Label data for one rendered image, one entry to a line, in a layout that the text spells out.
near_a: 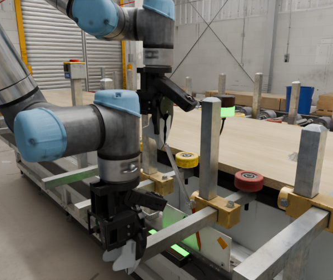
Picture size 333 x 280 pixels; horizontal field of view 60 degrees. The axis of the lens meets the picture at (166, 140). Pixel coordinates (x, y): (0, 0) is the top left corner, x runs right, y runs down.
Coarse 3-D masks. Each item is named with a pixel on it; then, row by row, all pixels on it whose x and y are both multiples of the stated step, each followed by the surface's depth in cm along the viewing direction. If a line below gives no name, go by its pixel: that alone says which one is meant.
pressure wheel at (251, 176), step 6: (240, 174) 83; (246, 174) 83; (252, 174) 84; (258, 174) 83; (240, 180) 81; (246, 180) 80; (252, 180) 79; (258, 180) 80; (240, 186) 81; (246, 186) 80; (252, 186) 80; (258, 186) 80; (246, 204) 85; (246, 210) 85
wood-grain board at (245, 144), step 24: (48, 96) 273; (192, 120) 163; (240, 120) 163; (168, 144) 116; (192, 144) 116; (240, 144) 116; (264, 144) 116; (288, 144) 116; (240, 168) 90; (264, 168) 90; (288, 168) 90
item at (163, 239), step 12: (240, 192) 83; (252, 192) 83; (240, 204) 80; (192, 216) 70; (204, 216) 70; (216, 216) 73; (168, 228) 65; (180, 228) 65; (192, 228) 67; (156, 240) 61; (168, 240) 62; (180, 240) 65; (156, 252) 60
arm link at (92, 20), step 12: (48, 0) 55; (60, 0) 54; (72, 0) 53; (84, 0) 51; (96, 0) 51; (108, 0) 53; (72, 12) 52; (84, 12) 52; (96, 12) 52; (108, 12) 52; (120, 12) 58; (84, 24) 53; (96, 24) 52; (108, 24) 53; (120, 24) 59; (108, 36) 60
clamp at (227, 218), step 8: (200, 200) 77; (208, 200) 76; (216, 200) 76; (224, 200) 76; (200, 208) 77; (216, 208) 73; (224, 208) 72; (232, 208) 72; (240, 208) 73; (224, 216) 72; (232, 216) 72; (224, 224) 72; (232, 224) 72
